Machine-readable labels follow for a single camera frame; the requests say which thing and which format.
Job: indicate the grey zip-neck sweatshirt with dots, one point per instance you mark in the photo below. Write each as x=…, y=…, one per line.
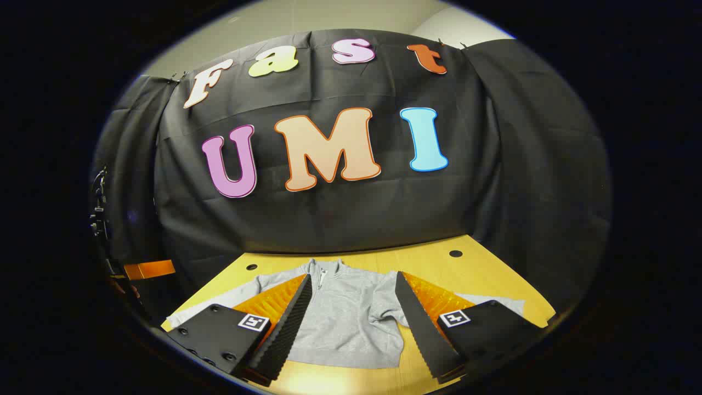
x=351, y=312

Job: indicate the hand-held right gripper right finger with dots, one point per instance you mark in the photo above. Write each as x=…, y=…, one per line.
x=422, y=329

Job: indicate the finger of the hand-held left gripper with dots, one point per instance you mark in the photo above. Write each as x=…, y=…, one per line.
x=151, y=269

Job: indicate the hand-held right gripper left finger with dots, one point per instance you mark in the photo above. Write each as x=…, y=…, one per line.
x=285, y=334

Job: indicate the black backdrop cloth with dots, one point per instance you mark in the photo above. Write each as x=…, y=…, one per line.
x=351, y=219

